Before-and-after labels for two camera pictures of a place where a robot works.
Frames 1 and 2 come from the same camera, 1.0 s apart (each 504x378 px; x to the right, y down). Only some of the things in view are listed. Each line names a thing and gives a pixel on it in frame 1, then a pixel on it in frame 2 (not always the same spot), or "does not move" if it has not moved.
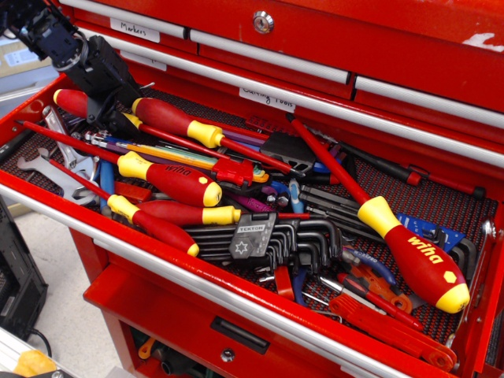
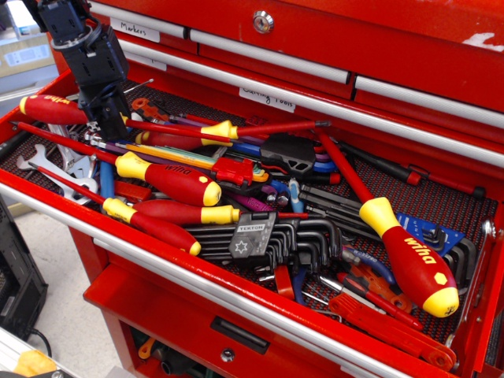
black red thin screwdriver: (414, 178) does not move
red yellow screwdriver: (80, 104) to (65, 110)
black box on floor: (24, 290) does not move
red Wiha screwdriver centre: (172, 181) does not move
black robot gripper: (98, 68) to (95, 57)
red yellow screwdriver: (165, 119) to (162, 141)
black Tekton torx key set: (265, 239) does not move
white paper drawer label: (274, 102) does not move
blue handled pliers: (350, 256) does not move
